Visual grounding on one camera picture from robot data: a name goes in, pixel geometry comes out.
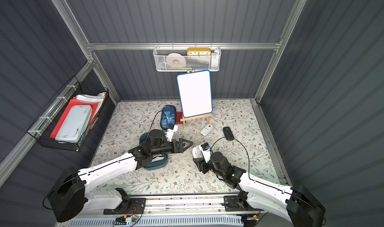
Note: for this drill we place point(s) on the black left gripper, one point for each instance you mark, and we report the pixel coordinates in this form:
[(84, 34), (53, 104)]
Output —
[(175, 145)]

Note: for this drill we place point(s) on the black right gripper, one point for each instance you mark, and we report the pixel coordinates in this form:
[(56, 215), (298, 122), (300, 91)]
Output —
[(202, 165)]

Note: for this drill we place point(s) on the white computer mouse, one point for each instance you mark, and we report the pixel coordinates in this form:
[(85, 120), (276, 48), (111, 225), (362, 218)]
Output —
[(197, 152), (206, 130)]

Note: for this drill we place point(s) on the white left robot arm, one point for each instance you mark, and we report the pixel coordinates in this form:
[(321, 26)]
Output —
[(69, 196)]

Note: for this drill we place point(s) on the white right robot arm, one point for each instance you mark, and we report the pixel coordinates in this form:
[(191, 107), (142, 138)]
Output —
[(297, 205)]

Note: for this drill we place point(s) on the teal storage box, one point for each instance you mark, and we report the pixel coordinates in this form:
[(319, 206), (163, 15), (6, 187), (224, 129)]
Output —
[(158, 161)]

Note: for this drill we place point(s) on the red flat box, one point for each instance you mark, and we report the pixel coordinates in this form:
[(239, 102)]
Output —
[(179, 116)]

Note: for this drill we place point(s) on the black computer mouse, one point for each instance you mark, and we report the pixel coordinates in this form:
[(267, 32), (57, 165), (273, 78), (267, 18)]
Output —
[(228, 134)]

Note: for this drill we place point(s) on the wooden easel stand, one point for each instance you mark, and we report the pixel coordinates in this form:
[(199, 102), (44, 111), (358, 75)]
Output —
[(206, 116)]

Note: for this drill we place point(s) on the blue dinosaur pencil case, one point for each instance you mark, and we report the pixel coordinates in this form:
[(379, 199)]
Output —
[(168, 116)]

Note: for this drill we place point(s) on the blue framed whiteboard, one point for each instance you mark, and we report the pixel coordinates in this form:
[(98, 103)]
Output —
[(195, 91)]

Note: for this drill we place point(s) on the white tape roll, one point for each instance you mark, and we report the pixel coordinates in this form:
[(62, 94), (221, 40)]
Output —
[(176, 60)]

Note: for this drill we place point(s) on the white papers stack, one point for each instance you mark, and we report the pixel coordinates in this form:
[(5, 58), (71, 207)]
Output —
[(98, 99)]

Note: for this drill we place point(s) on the yellow clock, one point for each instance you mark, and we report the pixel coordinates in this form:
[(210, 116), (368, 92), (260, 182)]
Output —
[(199, 51)]

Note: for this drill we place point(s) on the white plastic tray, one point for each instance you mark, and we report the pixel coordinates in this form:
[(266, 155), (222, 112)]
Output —
[(74, 124)]

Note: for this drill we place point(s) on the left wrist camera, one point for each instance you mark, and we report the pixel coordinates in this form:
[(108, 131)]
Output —
[(170, 131)]

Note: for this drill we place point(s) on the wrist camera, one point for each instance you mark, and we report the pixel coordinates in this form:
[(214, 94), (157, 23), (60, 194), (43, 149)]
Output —
[(170, 131), (206, 151)]

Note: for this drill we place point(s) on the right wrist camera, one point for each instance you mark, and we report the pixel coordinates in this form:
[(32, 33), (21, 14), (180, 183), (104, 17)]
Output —
[(206, 151)]

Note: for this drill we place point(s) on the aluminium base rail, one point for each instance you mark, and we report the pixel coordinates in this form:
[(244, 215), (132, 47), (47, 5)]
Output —
[(203, 210)]

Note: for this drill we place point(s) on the white wire wall basket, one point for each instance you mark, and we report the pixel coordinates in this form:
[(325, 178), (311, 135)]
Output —
[(194, 63)]

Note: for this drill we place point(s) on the black wire wall basket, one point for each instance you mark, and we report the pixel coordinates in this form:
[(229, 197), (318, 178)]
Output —
[(42, 127)]

